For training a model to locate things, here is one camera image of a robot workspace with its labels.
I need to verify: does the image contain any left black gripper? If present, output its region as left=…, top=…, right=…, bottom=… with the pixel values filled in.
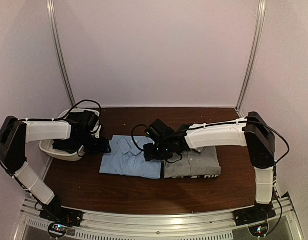
left=75, top=132, right=112, bottom=155

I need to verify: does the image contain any light blue shirt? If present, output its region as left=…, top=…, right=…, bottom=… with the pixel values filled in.
left=99, top=135, right=162, bottom=180

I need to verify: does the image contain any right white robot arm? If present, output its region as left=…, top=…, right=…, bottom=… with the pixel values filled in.
left=143, top=111, right=276, bottom=221

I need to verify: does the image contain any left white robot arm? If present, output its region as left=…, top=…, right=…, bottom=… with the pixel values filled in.
left=0, top=108, right=112, bottom=222

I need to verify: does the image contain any black shirt in basket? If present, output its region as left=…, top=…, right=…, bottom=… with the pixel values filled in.
left=52, top=139, right=81, bottom=154

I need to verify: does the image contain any white plastic basket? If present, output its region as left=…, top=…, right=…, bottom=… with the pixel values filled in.
left=39, top=108, right=99, bottom=162

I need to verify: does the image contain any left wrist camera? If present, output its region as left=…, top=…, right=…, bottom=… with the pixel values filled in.
left=91, top=124, right=103, bottom=139

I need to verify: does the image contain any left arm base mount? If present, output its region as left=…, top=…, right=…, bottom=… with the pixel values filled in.
left=39, top=197, right=84, bottom=227

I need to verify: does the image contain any front aluminium rail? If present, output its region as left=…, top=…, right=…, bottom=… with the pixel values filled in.
left=15, top=197, right=301, bottom=240

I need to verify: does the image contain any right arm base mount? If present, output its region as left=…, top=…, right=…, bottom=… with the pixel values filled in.
left=233, top=203, right=277, bottom=226

